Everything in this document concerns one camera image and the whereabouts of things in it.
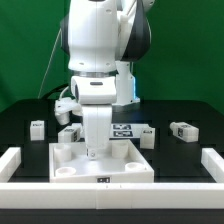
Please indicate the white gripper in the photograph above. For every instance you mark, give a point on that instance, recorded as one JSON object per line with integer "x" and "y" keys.
{"x": 96, "y": 124}

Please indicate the white square table top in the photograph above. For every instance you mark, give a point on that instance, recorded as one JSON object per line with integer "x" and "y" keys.
{"x": 121, "y": 162}

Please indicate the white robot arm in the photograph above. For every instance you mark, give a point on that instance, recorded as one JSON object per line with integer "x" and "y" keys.
{"x": 102, "y": 37}

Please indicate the white fiducial marker sheet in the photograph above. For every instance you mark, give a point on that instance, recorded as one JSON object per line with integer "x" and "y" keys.
{"x": 126, "y": 130}

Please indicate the white U-shaped fence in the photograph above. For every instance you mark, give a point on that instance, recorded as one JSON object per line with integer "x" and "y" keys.
{"x": 102, "y": 196}

